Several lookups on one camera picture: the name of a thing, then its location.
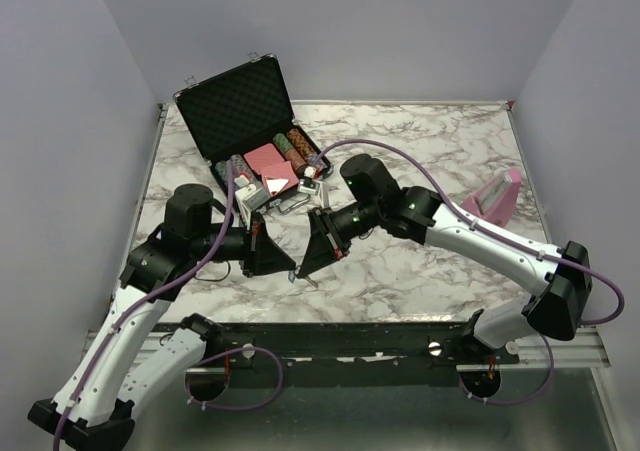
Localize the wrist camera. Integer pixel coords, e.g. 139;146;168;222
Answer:
234;175;271;226
297;166;330;208

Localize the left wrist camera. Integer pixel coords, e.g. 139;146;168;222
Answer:
234;175;271;226

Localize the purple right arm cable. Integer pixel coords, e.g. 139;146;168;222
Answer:
307;139;626;407

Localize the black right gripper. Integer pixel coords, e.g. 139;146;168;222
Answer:
300;199;383;276

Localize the pink metronome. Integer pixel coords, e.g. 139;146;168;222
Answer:
461;168;522;227

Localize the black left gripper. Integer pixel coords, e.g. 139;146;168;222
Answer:
192;212;298;278

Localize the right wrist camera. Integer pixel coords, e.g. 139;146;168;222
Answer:
297;166;330;208

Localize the silver metal key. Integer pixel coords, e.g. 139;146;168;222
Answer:
304;276;319;289

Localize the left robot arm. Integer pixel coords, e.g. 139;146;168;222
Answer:
28;184;296;450

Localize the black poker chip case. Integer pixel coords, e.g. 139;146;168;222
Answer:
173;53;331;218

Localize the red playing card deck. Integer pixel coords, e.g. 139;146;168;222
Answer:
243;143;298;183

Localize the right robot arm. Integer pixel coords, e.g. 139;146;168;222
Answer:
296;154;592;363

